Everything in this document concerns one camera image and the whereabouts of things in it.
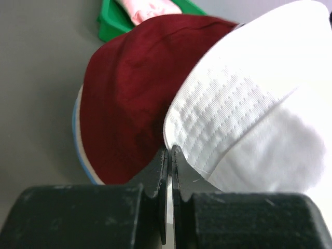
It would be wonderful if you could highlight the beige bucket hat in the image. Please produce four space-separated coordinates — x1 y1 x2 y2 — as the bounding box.
75 86 105 185

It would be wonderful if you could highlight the medium blue bucket hat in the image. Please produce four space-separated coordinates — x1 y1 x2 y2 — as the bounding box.
72 100 98 185

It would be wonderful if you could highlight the pink hat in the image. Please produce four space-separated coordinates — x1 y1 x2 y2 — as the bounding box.
116 0 182 26

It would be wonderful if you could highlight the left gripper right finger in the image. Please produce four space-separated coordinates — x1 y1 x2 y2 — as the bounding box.
171 146 331 248

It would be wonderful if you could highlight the dark red hat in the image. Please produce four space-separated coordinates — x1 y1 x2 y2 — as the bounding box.
80 15 236 184

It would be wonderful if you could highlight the white hat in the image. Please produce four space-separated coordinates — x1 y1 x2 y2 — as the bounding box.
163 1 331 196

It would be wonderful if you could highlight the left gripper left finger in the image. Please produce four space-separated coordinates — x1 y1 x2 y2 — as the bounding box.
1 148 168 248

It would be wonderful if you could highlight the green plastic tray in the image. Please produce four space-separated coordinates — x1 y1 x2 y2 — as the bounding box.
97 0 206 42

